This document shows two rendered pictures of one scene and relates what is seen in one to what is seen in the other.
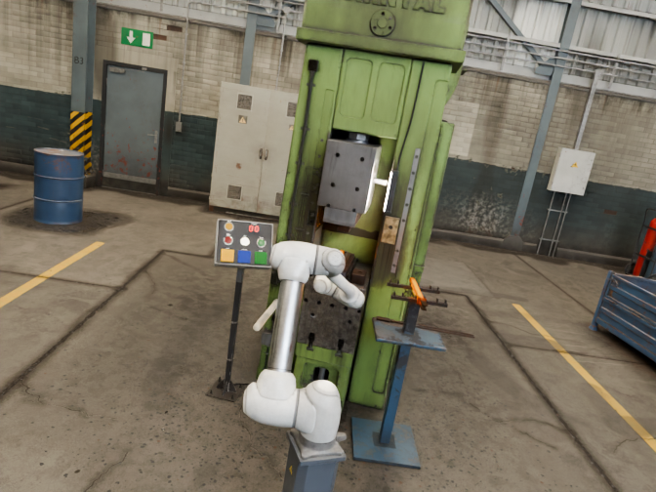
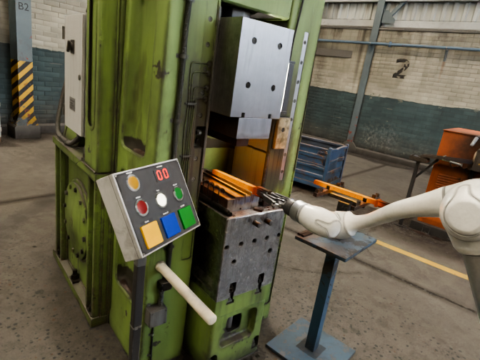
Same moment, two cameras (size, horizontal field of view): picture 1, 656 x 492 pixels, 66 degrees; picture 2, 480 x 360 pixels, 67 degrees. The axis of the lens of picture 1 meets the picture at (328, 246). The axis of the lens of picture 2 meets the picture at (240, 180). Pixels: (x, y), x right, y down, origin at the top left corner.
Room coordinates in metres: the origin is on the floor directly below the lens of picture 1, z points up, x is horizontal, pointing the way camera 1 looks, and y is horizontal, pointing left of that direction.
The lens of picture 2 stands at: (1.94, 1.21, 1.55)
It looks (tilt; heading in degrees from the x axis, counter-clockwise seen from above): 16 degrees down; 312
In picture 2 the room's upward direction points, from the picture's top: 8 degrees clockwise
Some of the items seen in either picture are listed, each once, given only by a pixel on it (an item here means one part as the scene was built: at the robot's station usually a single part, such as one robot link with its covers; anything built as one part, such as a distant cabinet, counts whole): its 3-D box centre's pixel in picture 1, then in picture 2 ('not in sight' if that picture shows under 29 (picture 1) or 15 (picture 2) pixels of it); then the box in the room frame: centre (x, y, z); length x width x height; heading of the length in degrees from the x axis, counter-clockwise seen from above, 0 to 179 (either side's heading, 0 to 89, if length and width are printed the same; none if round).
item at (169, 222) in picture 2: (244, 257); (169, 225); (2.88, 0.49, 1.01); 0.07 x 0.05 x 0.07; 107
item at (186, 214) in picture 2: (260, 258); (186, 217); (2.91, 0.39, 1.01); 0.07 x 0.05 x 0.07; 107
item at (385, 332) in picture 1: (407, 333); (336, 238); (2.72, -0.55, 0.75); 0.40 x 0.30 x 0.02; 92
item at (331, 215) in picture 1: (344, 211); (227, 120); (3.21, -0.07, 1.32); 0.42 x 0.20 x 0.10; 172
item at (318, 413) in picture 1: (319, 408); not in sight; (1.80, -0.07, 0.77); 0.18 x 0.16 x 0.22; 93
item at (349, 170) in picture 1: (357, 175); (241, 69); (3.21, -0.11, 1.56); 0.42 x 0.39 x 0.40; 172
